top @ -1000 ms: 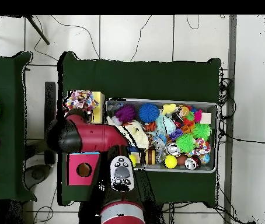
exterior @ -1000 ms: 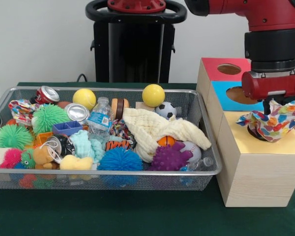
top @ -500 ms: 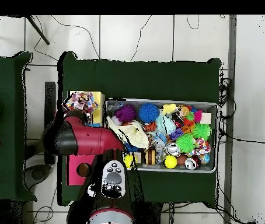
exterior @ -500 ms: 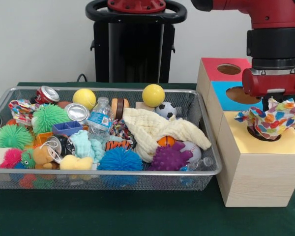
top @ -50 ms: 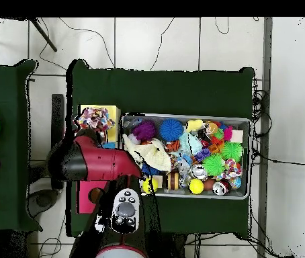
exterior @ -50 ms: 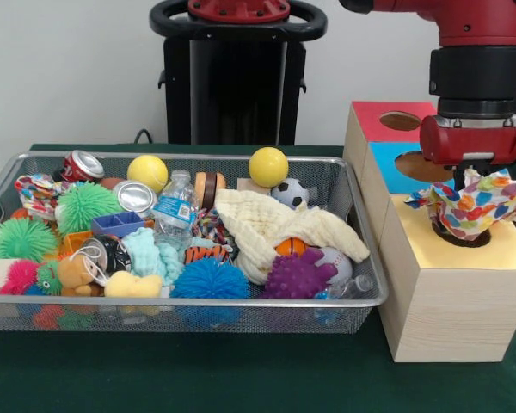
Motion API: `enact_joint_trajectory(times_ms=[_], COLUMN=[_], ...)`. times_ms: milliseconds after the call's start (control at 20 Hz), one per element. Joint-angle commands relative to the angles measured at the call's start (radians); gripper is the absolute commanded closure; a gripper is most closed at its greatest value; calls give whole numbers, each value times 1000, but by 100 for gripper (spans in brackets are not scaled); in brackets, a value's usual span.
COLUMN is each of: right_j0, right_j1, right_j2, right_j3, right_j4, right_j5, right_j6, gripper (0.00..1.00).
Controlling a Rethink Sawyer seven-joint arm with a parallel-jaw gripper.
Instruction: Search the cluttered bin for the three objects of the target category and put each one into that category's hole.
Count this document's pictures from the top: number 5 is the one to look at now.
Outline cream waffle cloth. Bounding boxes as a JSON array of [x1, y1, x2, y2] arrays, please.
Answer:
[[122, 133, 173, 173]]

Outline dark green side-table cloth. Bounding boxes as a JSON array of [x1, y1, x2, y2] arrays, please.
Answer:
[[0, 59, 43, 233]]

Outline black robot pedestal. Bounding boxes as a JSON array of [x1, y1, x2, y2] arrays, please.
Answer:
[[148, 232, 188, 258]]

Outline silver drink can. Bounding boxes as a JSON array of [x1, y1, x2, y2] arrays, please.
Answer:
[[190, 163, 208, 180]]

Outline brown striped wooden burger toy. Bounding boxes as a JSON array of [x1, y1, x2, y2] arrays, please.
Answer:
[[165, 171, 181, 191]]

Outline black floor cable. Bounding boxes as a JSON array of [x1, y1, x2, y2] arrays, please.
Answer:
[[251, 148, 305, 167]]

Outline yellow tennis-seam ball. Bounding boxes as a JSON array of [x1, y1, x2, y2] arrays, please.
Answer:
[[187, 178, 205, 195]]

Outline clear mesh bin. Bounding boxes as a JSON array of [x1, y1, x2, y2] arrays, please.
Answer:
[[118, 112, 251, 200]]

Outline long black tripod leg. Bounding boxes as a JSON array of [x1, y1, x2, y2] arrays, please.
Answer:
[[30, 17, 58, 52]]

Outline multicoloured patterned cloth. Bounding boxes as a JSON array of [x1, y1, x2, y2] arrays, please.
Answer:
[[75, 107, 116, 131]]

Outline dark grey rounded floor object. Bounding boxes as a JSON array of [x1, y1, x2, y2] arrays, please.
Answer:
[[27, 188, 60, 218]]

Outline blue spiky ball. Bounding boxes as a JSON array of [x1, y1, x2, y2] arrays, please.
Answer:
[[159, 118, 184, 142]]

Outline green spiky ball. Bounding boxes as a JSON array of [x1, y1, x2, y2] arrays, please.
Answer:
[[220, 141, 244, 163], [202, 153, 226, 177]]

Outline smooth yellow ball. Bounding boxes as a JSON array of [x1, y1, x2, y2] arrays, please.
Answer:
[[141, 177, 159, 194]]

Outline dark green tablecloth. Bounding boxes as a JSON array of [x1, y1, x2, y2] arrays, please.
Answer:
[[66, 59, 255, 239]]

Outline wooden box with three holes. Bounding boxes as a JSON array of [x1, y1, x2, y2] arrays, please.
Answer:
[[75, 103, 122, 215]]

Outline purple spiky toy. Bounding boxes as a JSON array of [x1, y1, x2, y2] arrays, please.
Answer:
[[132, 120, 157, 142]]

